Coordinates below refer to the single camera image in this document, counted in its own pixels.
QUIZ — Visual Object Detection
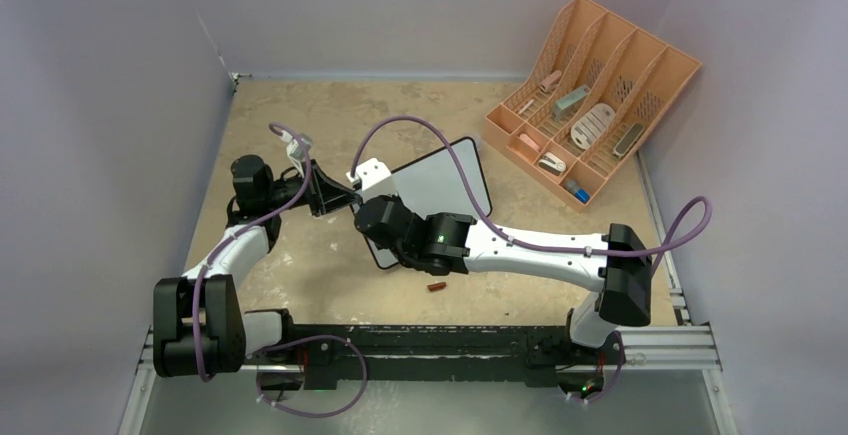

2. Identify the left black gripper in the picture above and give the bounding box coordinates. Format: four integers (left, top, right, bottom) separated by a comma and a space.
263, 160, 360, 218

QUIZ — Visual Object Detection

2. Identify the black-framed whiteboard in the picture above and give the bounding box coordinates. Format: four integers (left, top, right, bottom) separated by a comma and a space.
360, 136, 494, 271

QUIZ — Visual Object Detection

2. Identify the brown marker cap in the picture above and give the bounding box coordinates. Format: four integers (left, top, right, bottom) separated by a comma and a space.
427, 282, 447, 293

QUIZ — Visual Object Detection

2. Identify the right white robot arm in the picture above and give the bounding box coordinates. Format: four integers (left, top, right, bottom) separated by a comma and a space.
354, 195, 653, 362

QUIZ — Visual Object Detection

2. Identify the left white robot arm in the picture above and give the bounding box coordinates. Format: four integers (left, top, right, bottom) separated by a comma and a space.
152, 155, 361, 380

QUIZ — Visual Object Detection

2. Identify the grey whiteboard eraser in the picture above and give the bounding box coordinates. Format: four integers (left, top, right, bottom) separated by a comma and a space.
612, 123, 645, 159

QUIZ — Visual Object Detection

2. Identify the pink eraser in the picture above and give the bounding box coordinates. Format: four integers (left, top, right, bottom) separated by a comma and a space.
518, 133, 540, 158

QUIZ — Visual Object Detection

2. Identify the small white pin item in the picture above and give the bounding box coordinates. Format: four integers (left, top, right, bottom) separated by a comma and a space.
517, 99, 535, 116

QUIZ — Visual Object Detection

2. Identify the blue small item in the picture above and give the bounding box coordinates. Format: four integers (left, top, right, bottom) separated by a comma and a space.
564, 179, 590, 204

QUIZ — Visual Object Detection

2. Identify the pink stapler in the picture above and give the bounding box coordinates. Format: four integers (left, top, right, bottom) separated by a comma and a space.
539, 70, 563, 93

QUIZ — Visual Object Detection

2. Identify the teal staple box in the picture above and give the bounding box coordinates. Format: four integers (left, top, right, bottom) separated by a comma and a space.
551, 85, 590, 121

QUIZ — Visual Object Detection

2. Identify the peach plastic desk organizer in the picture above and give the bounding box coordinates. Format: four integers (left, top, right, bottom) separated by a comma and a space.
483, 0, 702, 211

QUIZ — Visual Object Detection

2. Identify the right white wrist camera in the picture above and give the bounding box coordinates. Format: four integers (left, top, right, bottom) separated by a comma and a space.
346, 158, 398, 202

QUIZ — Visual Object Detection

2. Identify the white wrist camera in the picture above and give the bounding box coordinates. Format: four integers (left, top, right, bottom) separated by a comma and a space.
281, 133, 313, 162
346, 158, 398, 202

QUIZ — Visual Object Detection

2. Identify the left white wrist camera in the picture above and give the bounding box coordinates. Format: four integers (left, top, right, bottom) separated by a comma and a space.
281, 133, 313, 162

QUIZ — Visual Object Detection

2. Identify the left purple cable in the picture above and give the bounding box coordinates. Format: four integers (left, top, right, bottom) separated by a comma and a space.
190, 122, 369, 420

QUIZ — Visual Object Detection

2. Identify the purple cable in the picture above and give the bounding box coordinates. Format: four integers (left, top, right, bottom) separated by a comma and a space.
349, 115, 714, 407
190, 122, 369, 420

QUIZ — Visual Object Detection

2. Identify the black aluminium base frame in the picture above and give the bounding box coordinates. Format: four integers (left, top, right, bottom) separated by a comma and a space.
135, 322, 723, 394

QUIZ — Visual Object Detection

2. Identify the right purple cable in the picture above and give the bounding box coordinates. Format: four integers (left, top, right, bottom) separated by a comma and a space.
349, 115, 714, 407

